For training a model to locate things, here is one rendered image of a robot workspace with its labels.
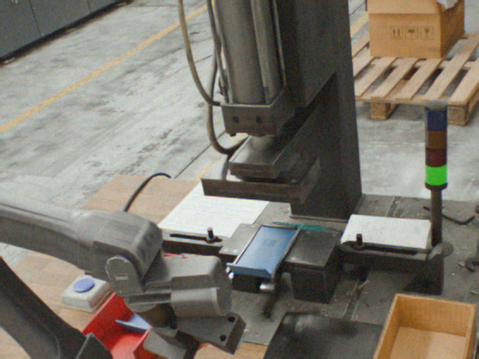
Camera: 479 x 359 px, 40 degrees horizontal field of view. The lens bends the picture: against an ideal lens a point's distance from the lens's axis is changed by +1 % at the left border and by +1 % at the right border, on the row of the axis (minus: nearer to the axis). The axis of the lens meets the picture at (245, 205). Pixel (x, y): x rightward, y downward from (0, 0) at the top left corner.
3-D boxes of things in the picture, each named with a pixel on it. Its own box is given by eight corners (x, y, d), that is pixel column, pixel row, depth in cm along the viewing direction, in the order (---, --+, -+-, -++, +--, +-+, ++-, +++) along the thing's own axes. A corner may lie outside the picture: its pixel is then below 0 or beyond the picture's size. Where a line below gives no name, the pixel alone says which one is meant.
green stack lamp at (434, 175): (422, 184, 115) (422, 167, 113) (427, 173, 118) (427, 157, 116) (445, 185, 113) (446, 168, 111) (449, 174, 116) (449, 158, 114)
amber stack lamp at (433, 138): (422, 149, 111) (422, 131, 109) (426, 138, 114) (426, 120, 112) (446, 150, 110) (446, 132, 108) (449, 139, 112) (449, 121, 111)
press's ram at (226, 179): (204, 213, 113) (167, 47, 98) (260, 145, 132) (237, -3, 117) (302, 223, 105) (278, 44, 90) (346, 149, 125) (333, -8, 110)
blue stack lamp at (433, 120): (422, 130, 109) (422, 111, 108) (426, 120, 112) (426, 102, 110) (446, 131, 108) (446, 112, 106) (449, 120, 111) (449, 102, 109)
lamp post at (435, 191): (416, 256, 122) (413, 109, 107) (422, 238, 126) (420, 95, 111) (451, 260, 119) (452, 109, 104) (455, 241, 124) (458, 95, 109)
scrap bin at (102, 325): (83, 364, 111) (73, 338, 108) (156, 275, 130) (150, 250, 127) (143, 378, 106) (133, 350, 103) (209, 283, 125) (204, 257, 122)
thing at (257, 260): (228, 278, 111) (226, 263, 110) (262, 228, 123) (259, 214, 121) (267, 283, 108) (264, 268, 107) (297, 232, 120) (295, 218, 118)
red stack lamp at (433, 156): (422, 167, 113) (422, 150, 111) (427, 156, 116) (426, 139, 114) (446, 167, 111) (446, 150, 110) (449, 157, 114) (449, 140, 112)
